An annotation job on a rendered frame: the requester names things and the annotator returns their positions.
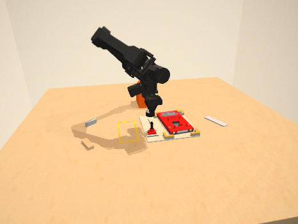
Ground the white flat bar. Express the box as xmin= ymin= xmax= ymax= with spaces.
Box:
xmin=205 ymin=116 xmax=228 ymax=127

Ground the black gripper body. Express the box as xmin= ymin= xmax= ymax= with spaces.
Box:
xmin=142 ymin=78 xmax=162 ymax=106

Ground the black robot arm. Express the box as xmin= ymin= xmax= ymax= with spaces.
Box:
xmin=91 ymin=26 xmax=170 ymax=97

